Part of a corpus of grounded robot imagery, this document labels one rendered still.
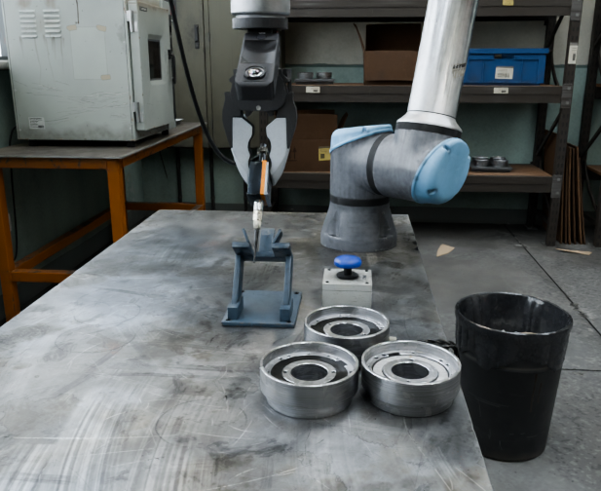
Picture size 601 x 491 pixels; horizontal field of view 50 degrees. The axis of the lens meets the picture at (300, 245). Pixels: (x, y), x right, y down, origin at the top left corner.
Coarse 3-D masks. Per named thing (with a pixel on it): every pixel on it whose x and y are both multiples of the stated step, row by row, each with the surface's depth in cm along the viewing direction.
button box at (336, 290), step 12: (324, 276) 94; (336, 276) 94; (348, 276) 93; (360, 276) 94; (324, 288) 91; (336, 288) 91; (348, 288) 91; (360, 288) 90; (324, 300) 91; (336, 300) 91; (348, 300) 91; (360, 300) 91
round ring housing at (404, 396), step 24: (408, 360) 71; (432, 360) 71; (456, 360) 68; (384, 384) 65; (408, 384) 63; (432, 384) 64; (456, 384) 66; (384, 408) 66; (408, 408) 65; (432, 408) 65
